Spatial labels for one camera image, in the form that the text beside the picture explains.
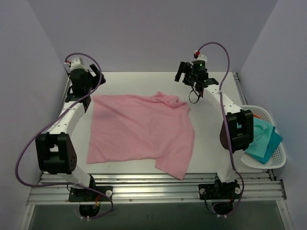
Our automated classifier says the pink t shirt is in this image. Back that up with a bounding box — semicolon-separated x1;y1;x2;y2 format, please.
86;92;195;180

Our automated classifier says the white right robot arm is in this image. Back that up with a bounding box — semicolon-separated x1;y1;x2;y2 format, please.
175;60;254;198

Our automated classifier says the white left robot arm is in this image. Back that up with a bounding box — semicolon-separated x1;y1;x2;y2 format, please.
35;60;106;201

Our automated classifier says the teal t shirt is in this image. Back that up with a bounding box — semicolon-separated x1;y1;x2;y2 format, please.
245;117;283;164

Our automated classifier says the white plastic laundry basket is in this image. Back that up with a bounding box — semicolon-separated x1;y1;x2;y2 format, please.
235;105;286;171

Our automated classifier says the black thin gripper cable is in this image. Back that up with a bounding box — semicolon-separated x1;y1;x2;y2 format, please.
188;82;204;104

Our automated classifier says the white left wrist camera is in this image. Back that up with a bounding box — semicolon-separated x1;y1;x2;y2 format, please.
64;56;86;72

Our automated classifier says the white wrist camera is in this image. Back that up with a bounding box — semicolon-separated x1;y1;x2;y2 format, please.
64;56;86;72
193;50;207;62

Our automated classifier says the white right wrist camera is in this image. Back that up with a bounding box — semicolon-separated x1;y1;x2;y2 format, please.
193;50;207;62

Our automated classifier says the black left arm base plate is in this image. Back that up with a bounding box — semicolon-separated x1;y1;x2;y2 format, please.
68;186;113;202

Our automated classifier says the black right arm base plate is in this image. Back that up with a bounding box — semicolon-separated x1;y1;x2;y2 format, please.
198;181;241;200

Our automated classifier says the aluminium front rail frame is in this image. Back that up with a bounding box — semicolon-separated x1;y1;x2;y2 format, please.
27;172;288;205

